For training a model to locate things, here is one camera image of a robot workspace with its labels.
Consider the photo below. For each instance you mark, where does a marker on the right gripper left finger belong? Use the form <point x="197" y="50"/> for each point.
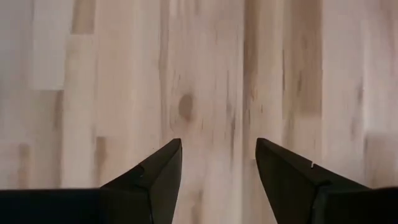
<point x="93" y="207"/>

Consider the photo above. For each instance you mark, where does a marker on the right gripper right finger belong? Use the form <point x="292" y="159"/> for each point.
<point x="311" y="205"/>

